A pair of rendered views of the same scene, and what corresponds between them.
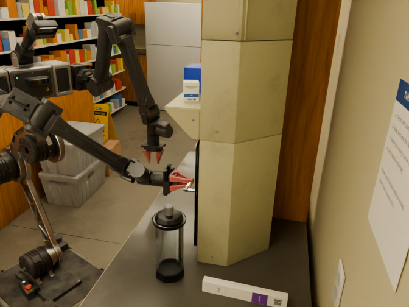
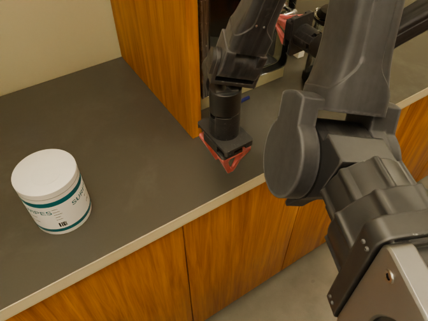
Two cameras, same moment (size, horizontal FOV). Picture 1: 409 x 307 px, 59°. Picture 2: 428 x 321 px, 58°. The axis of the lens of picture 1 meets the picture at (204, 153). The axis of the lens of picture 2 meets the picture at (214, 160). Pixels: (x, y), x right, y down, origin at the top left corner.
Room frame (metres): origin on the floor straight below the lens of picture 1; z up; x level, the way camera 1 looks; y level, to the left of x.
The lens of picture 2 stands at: (1.96, 0.61, 1.70)
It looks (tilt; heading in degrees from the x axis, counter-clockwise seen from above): 48 degrees down; 225
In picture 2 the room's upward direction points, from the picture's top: straight up
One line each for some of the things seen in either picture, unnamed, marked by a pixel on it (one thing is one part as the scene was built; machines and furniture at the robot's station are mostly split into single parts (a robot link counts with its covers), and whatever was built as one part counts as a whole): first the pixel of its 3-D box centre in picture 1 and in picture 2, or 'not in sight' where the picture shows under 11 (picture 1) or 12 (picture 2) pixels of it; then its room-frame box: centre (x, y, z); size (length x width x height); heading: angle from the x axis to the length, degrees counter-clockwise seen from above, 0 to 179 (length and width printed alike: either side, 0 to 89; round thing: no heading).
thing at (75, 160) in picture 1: (72, 147); not in sight; (3.18, 1.27, 0.49); 0.60 x 0.42 x 0.33; 168
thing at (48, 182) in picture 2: not in sight; (54, 192); (1.84, -0.01, 1.02); 0.13 x 0.13 x 0.15
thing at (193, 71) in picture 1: (200, 78); not in sight; (1.30, 0.02, 1.56); 0.10 x 0.10 x 0.09; 78
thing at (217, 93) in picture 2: (154, 128); (224, 95); (1.56, 0.24, 1.27); 0.07 x 0.06 x 0.07; 54
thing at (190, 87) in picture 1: (190, 90); not in sight; (1.17, 0.05, 1.54); 0.05 x 0.05 x 0.06; 5
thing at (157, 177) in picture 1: (160, 178); (306, 37); (1.19, 0.16, 1.20); 0.07 x 0.07 x 0.10; 79
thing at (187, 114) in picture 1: (194, 109); not in sight; (1.22, 0.04, 1.46); 0.32 x 0.12 x 0.10; 168
